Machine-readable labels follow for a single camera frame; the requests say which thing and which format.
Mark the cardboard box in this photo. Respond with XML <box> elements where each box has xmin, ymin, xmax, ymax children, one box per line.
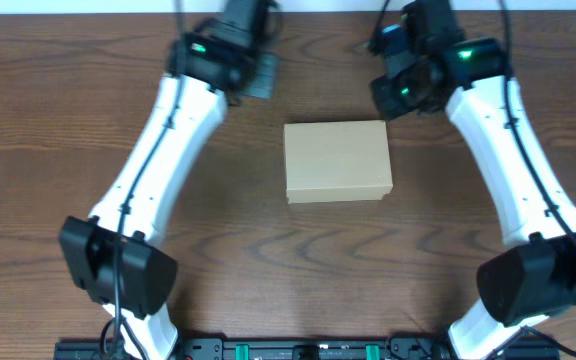
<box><xmin>284</xmin><ymin>120</ymin><xmax>393</xmax><ymax>204</ymax></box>

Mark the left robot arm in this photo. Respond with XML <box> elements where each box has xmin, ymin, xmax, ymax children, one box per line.
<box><xmin>54</xmin><ymin>0</ymin><xmax>282</xmax><ymax>359</ymax></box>

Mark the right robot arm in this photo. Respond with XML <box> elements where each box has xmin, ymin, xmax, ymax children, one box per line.
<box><xmin>367</xmin><ymin>0</ymin><xmax>576</xmax><ymax>359</ymax></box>

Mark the right black cable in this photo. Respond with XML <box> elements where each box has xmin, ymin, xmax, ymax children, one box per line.
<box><xmin>367</xmin><ymin>0</ymin><xmax>576</xmax><ymax>360</ymax></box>

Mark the black cable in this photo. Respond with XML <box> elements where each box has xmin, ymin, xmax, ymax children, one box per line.
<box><xmin>99</xmin><ymin>0</ymin><xmax>189</xmax><ymax>360</ymax></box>
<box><xmin>367</xmin><ymin>0</ymin><xmax>576</xmax><ymax>360</ymax></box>

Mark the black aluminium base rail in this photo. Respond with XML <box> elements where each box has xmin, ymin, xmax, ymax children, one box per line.
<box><xmin>53</xmin><ymin>337</ymin><xmax>560</xmax><ymax>360</ymax></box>

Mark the left black cable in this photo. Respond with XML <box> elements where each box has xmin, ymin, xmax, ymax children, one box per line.
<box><xmin>99</xmin><ymin>0</ymin><xmax>189</xmax><ymax>360</ymax></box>

